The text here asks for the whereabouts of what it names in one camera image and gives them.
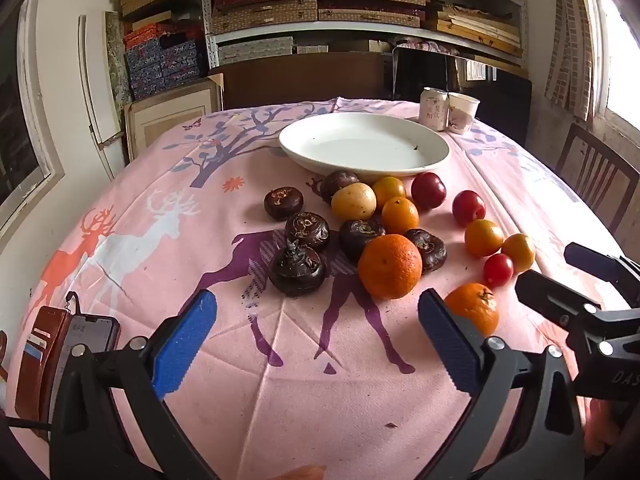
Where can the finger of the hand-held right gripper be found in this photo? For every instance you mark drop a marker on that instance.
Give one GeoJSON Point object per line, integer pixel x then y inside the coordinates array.
{"type": "Point", "coordinates": [550, 297]}
{"type": "Point", "coordinates": [600, 266]}

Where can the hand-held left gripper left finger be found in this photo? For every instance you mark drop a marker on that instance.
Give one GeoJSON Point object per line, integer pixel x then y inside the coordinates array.
{"type": "Point", "coordinates": [185, 345]}

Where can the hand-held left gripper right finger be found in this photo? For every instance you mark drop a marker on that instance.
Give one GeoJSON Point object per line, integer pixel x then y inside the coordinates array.
{"type": "Point", "coordinates": [450, 345]}

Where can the small orange kumquat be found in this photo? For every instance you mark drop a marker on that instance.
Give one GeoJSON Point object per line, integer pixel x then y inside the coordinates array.
{"type": "Point", "coordinates": [484, 237]}
{"type": "Point", "coordinates": [519, 252]}
{"type": "Point", "coordinates": [389, 190]}
{"type": "Point", "coordinates": [400, 215]}

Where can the red cherry tomato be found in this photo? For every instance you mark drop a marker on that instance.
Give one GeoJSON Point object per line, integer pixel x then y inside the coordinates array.
{"type": "Point", "coordinates": [498, 270]}

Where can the small red plum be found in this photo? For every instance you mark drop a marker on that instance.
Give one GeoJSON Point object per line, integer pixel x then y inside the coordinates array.
{"type": "Point", "coordinates": [468, 207]}

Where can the dark water chestnut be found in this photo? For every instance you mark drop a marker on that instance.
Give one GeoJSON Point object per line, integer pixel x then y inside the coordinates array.
{"type": "Point", "coordinates": [339, 184]}
{"type": "Point", "coordinates": [297, 272]}
{"type": "Point", "coordinates": [361, 237]}
{"type": "Point", "coordinates": [430, 252]}
{"type": "Point", "coordinates": [283, 203]}
{"type": "Point", "coordinates": [307, 230]}

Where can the large red plum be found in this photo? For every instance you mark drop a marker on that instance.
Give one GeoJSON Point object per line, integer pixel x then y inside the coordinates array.
{"type": "Point", "coordinates": [428, 190]}

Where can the yellow plum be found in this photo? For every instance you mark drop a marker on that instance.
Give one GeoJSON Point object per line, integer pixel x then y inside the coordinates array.
{"type": "Point", "coordinates": [353, 201]}

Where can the white oval plate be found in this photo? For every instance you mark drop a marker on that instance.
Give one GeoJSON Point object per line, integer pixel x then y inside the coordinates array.
{"type": "Point", "coordinates": [365, 147]}

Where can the mandarin with stem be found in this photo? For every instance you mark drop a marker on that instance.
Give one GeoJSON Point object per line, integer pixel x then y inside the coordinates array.
{"type": "Point", "coordinates": [472, 307]}

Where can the dark wooden chair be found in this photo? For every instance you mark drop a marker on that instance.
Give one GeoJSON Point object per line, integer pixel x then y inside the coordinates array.
{"type": "Point", "coordinates": [595, 175]}

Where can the large orange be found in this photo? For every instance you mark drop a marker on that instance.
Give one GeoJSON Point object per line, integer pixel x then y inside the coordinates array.
{"type": "Point", "coordinates": [390, 266]}

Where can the black smartphone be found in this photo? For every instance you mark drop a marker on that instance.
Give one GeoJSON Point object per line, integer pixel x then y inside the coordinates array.
{"type": "Point", "coordinates": [80, 345]}

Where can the pink deer print tablecloth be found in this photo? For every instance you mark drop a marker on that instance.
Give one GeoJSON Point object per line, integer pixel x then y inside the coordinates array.
{"type": "Point", "coordinates": [210, 240]}

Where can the brown leather wallet case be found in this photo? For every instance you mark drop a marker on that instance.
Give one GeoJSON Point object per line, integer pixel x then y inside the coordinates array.
{"type": "Point", "coordinates": [35, 360]}

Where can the black cabinet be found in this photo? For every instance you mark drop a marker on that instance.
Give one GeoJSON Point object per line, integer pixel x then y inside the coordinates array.
{"type": "Point", "coordinates": [505, 100]}

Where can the white paper cup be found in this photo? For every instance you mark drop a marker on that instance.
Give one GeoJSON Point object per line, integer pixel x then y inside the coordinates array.
{"type": "Point", "coordinates": [462, 112]}

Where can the bright window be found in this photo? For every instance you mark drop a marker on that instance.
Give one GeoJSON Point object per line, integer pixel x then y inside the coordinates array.
{"type": "Point", "coordinates": [620, 55]}

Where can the white drink can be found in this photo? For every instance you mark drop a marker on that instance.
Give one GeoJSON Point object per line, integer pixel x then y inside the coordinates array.
{"type": "Point", "coordinates": [432, 108]}

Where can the brick pattern curtain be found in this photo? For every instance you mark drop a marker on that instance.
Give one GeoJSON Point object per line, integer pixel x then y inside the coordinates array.
{"type": "Point", "coordinates": [570, 45]}

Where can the white leaning board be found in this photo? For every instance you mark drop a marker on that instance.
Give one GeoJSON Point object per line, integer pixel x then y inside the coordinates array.
{"type": "Point", "coordinates": [97, 100]}

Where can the stack of light wooden boxes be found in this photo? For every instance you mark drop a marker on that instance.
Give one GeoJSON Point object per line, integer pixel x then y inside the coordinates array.
{"type": "Point", "coordinates": [480, 27]}

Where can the stack of blue patterned boxes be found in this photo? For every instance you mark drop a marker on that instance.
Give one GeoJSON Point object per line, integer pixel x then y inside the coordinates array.
{"type": "Point", "coordinates": [160, 65]}

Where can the brown wooden cabinet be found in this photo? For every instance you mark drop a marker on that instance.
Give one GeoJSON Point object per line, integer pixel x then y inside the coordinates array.
{"type": "Point", "coordinates": [300, 80]}

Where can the white metal shelf rack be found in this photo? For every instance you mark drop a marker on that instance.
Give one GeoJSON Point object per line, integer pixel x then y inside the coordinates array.
{"type": "Point", "coordinates": [207, 10]}

